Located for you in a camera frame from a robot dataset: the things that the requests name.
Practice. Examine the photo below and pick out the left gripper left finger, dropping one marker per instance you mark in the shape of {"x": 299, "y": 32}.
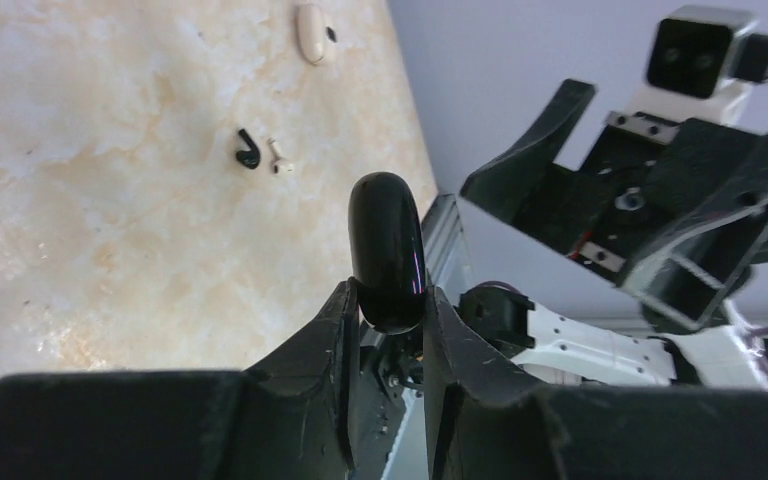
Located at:
{"x": 286, "y": 417}

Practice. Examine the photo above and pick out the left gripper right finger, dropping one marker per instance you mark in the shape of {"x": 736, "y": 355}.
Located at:
{"x": 488, "y": 419}

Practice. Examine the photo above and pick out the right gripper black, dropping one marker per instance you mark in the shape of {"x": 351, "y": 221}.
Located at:
{"x": 675, "y": 215}

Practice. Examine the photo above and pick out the black earbud charging case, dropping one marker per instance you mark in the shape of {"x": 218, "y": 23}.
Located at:
{"x": 387, "y": 253}

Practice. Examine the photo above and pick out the black wireless earbud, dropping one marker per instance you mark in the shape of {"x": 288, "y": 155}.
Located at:
{"x": 248, "y": 154}

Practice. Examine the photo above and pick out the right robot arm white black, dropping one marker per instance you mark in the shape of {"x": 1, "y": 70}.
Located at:
{"x": 557, "y": 349}

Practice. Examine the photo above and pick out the cream earbud charging case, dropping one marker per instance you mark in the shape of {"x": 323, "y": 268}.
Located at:
{"x": 316, "y": 36}

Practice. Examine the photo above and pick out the white wireless earbud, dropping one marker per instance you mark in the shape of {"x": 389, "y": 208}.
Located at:
{"x": 280, "y": 164}

